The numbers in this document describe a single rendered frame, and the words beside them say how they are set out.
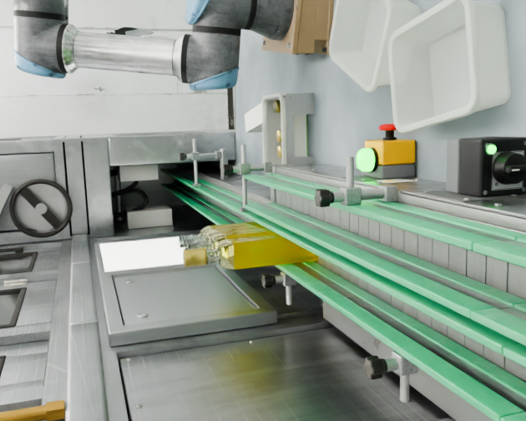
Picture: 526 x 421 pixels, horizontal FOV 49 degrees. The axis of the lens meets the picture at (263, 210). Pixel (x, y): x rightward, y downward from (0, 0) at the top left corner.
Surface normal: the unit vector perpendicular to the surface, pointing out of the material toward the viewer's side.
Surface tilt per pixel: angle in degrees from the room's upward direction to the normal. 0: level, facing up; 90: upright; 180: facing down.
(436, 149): 0
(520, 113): 0
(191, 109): 90
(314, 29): 90
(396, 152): 90
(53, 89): 90
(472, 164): 0
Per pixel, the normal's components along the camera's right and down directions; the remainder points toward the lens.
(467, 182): -0.95, 0.07
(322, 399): -0.04, -0.99
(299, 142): 0.30, 0.14
